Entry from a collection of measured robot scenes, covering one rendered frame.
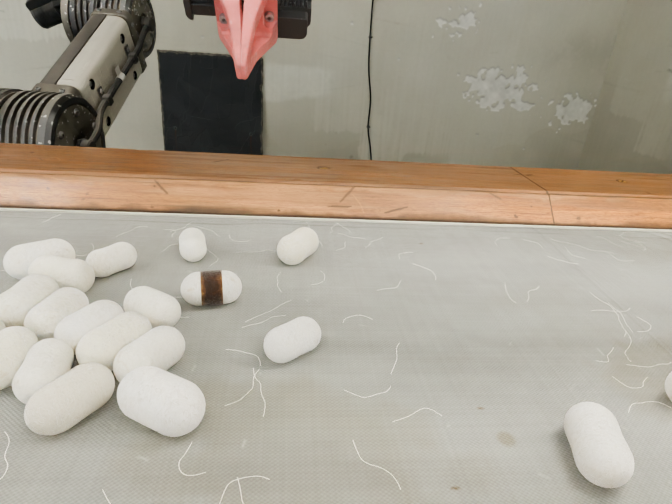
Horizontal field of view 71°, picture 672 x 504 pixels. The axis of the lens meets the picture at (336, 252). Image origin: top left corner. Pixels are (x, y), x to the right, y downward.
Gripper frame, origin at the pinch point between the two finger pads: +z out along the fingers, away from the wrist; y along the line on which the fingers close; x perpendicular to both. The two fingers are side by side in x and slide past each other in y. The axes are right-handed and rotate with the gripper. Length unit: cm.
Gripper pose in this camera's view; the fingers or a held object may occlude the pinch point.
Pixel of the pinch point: (242, 63)
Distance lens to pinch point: 36.4
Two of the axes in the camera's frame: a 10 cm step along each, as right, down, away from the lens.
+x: -1.0, 4.2, 9.0
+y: 9.9, 0.1, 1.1
